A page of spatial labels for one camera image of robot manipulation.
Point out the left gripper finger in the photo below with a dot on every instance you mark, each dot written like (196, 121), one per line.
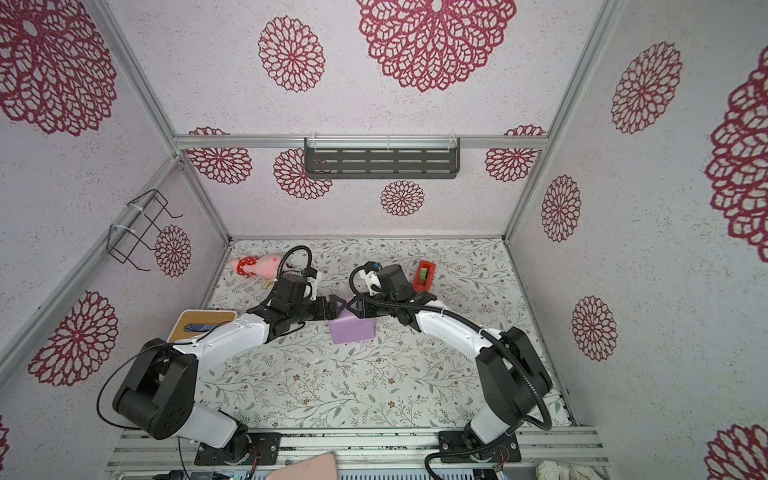
(325, 314)
(334, 304)

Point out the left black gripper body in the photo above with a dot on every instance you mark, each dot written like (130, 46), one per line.
(303, 313)

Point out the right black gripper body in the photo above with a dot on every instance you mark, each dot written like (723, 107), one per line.
(380, 305)

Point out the pink wrapping paper sheet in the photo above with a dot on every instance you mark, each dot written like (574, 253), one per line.
(348, 329)

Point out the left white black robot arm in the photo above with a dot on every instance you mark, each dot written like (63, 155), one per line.
(157, 395)

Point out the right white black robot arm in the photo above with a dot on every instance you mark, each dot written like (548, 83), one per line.
(512, 378)

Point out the white wooden tissue box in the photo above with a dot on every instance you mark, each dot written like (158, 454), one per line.
(195, 322)

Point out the red tape dispenser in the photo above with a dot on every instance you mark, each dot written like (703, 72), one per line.
(424, 276)

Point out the pink plush toy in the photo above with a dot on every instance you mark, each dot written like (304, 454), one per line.
(266, 267)

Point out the pink cloth at bottom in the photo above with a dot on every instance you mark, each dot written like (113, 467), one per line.
(322, 467)

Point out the white cloth bottom right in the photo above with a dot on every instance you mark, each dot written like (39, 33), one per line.
(553, 470)

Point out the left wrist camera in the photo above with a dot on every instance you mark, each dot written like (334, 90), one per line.
(312, 277)

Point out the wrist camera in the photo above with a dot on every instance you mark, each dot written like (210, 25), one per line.
(370, 276)
(312, 277)

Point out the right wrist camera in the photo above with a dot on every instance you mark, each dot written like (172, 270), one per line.
(370, 276)

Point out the grey wall shelf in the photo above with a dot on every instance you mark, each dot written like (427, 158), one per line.
(382, 159)

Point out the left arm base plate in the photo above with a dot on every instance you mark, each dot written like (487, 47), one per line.
(261, 447)

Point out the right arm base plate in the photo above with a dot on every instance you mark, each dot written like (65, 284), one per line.
(460, 447)

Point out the black wire wall rack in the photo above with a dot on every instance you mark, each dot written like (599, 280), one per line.
(149, 206)

